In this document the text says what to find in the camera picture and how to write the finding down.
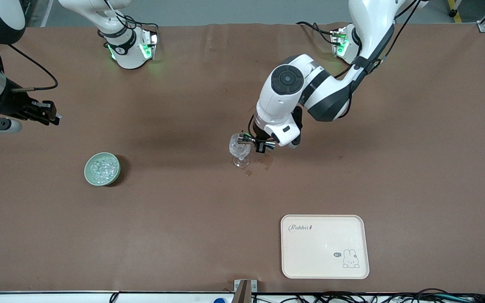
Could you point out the blue round object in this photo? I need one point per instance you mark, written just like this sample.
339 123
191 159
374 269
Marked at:
220 300

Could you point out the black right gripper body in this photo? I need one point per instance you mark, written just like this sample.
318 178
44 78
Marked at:
14 104

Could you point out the clear wine glass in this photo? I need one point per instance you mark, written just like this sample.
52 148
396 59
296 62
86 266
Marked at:
239 153

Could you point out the grey metal bracket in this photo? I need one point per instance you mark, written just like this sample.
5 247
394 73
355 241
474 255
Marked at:
237 284

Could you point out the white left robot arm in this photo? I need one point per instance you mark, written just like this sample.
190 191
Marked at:
280 101

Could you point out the beige rabbit print tray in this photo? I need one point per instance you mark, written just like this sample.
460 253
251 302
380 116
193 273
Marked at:
322 248

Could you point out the brown table cover mat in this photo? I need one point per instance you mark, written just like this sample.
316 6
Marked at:
183 231

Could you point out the green ceramic bowl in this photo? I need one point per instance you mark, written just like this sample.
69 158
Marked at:
89 174

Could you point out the pile of clear ice cubes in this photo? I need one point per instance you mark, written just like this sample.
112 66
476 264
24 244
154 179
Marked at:
103 168

